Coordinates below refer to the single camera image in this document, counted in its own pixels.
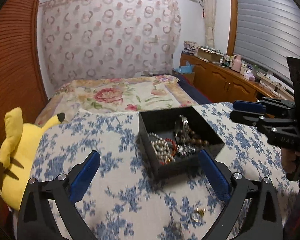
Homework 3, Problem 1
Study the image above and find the pink tissue box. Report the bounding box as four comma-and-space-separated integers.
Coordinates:
243, 69, 255, 81

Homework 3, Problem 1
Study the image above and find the grey window roller blind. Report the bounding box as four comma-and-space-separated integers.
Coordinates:
234, 0, 300, 81

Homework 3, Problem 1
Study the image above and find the blue floral white blanket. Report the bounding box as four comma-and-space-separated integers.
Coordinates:
31, 102, 299, 239

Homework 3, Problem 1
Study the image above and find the wooden sideboard cabinet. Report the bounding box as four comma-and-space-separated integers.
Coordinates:
180, 53, 294, 103

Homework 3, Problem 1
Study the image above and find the white pearl necklace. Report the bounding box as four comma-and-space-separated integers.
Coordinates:
148, 133, 176, 165

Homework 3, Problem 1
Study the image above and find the pink floral bed quilt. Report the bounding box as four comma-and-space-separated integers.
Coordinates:
35, 75, 197, 127

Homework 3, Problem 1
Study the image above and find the silver engraved bangle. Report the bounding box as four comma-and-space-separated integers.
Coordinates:
174, 115, 190, 143

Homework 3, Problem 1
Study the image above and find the beige tied side curtain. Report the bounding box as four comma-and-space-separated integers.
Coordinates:
203, 0, 216, 48

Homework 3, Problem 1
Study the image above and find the person's right hand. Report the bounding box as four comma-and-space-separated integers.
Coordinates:
281, 148, 300, 173

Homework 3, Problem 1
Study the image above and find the pink thermos jug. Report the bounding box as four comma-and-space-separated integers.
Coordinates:
231, 55, 242, 73

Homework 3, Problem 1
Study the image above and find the yellow Pikachu plush toy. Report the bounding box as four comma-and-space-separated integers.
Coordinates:
0, 107, 65, 211

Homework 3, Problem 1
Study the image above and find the pink circle patterned curtain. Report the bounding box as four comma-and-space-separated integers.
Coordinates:
42, 0, 181, 89

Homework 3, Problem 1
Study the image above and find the small gold ring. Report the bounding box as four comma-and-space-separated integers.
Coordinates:
189, 207, 208, 222

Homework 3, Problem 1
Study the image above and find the light blue gift bag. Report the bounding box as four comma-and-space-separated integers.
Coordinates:
173, 61, 194, 74

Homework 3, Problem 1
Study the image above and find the cardboard box on cabinet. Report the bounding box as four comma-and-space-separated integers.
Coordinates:
197, 48, 223, 62

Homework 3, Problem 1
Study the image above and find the black jewelry box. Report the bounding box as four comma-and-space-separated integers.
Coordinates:
139, 107, 225, 181

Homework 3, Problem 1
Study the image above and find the brown louvered wardrobe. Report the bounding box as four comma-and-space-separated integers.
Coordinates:
0, 0, 50, 230

